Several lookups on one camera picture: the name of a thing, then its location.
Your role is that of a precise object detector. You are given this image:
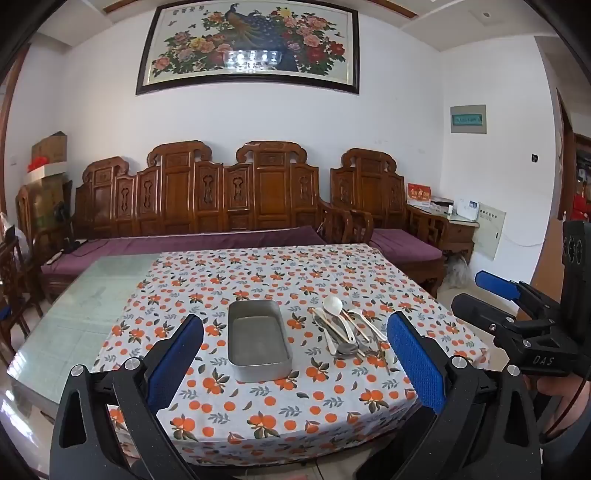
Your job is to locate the white flat plastic spoon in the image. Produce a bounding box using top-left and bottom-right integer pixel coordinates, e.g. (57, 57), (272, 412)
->
(318, 314), (341, 357)

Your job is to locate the white desk telephone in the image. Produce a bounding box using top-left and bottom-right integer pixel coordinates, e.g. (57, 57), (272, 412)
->
(450, 198), (481, 222)

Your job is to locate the brown cardboard box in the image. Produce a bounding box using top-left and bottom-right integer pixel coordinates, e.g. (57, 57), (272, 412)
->
(31, 131), (69, 165)

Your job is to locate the wooden side table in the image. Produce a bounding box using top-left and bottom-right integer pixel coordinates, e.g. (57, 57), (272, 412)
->
(406, 203), (481, 278)

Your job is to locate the orange fruit print tablecloth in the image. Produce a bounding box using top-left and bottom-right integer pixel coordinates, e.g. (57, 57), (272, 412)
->
(90, 243), (490, 468)

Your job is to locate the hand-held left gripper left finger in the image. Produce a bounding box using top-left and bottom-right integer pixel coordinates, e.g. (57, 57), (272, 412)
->
(48, 315), (204, 480)

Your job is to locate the white flat box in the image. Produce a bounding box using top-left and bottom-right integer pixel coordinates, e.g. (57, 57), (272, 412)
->
(27, 161), (69, 185)

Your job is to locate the small purple seat cushion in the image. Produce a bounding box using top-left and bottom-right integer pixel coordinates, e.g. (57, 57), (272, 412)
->
(369, 228), (446, 274)

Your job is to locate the rectangular metal tray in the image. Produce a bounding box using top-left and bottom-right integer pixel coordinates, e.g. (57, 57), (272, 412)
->
(228, 299), (293, 383)

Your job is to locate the white round-bowl soup spoon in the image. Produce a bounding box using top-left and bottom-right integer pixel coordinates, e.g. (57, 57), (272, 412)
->
(322, 296), (360, 343)

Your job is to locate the person's right hand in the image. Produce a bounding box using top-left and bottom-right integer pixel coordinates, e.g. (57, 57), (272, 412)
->
(531, 376), (591, 437)

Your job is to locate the wooden glass cabinet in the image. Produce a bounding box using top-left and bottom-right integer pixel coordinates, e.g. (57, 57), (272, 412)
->
(15, 178), (73, 250)

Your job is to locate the carved wooden armchair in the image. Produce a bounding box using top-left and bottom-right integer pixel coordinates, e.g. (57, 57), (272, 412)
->
(330, 148), (451, 296)

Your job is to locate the white plastic bag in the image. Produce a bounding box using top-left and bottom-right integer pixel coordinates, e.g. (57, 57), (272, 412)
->
(0, 212), (29, 261)

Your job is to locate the grey wall panel box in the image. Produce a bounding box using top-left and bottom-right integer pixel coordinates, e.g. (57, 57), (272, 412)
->
(450, 104), (488, 134)

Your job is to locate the red desk calendar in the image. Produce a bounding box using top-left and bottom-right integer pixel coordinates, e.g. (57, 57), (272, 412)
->
(406, 183), (433, 206)

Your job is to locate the carved wooden sofa bench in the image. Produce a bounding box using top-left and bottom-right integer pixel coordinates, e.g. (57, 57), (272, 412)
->
(71, 140), (356, 301)

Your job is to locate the dark wooden chair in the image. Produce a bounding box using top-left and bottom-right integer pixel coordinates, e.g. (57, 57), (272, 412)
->
(0, 235), (44, 354)

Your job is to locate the framed peacock flower painting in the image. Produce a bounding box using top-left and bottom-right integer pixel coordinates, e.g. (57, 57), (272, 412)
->
(135, 4), (361, 97)

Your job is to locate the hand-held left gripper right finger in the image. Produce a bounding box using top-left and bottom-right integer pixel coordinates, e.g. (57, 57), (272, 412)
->
(355, 311), (548, 480)

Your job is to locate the white wall cabinet door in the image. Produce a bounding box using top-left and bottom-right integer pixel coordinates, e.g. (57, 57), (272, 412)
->
(475, 205), (507, 264)

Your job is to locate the brown wooden chopstick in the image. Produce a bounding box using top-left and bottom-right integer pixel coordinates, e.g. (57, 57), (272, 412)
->
(369, 339), (392, 374)

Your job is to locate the light wooden chopstick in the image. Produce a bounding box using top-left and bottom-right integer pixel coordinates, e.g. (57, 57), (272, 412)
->
(309, 308), (356, 344)

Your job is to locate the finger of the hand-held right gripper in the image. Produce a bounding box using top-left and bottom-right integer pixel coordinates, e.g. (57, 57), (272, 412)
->
(451, 292), (520, 337)
(475, 271), (562, 321)

